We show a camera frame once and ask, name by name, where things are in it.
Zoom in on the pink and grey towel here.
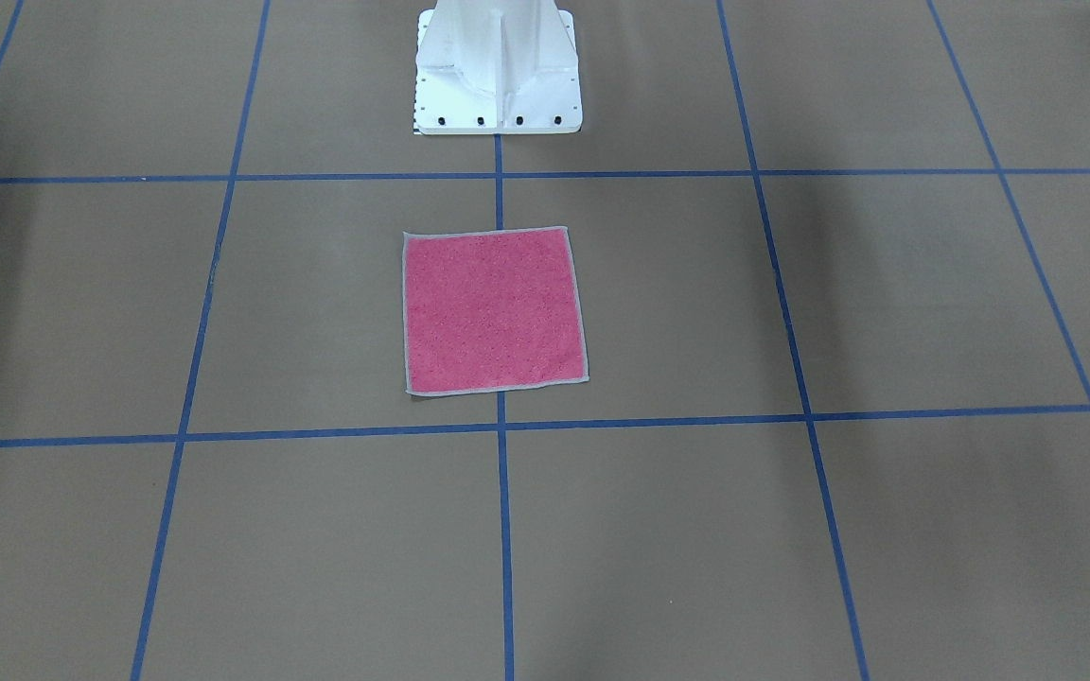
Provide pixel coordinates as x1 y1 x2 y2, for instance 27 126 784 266
401 224 591 398

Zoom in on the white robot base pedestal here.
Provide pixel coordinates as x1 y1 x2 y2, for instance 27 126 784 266
413 1 584 135

